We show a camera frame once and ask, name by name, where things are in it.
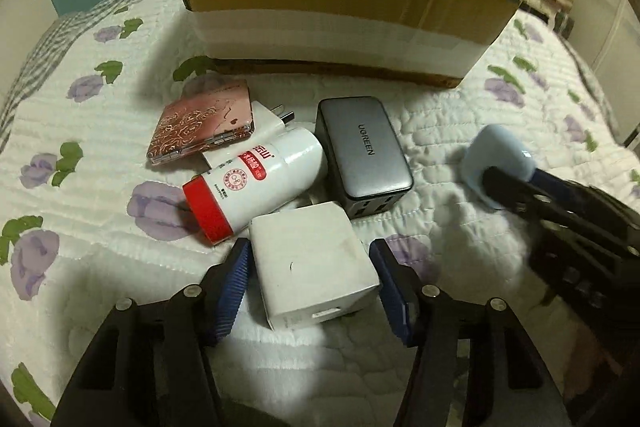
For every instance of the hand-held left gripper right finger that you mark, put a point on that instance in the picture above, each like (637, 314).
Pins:
(396, 294)

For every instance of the light blue plug adapter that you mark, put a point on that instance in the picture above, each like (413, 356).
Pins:
(495, 147)

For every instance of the grey multi-port charger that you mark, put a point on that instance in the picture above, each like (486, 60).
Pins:
(365, 147)

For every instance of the pink patterned compact mirror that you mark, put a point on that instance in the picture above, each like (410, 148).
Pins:
(200, 122)

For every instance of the white bottle with red cap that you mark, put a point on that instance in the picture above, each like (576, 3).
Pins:
(270, 177)

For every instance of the white floral quilt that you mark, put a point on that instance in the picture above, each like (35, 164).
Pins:
(100, 207)

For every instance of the white cube charger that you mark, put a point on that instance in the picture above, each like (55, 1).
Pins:
(310, 257)

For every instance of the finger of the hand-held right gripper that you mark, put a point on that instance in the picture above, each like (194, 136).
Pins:
(552, 183)
(510, 197)

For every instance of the white wall plug charger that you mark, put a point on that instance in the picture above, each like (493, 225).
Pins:
(267, 121)

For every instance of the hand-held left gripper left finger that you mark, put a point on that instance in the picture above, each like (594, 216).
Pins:
(231, 294)

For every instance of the grey checked bedsheet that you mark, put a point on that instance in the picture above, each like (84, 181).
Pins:
(35, 57)

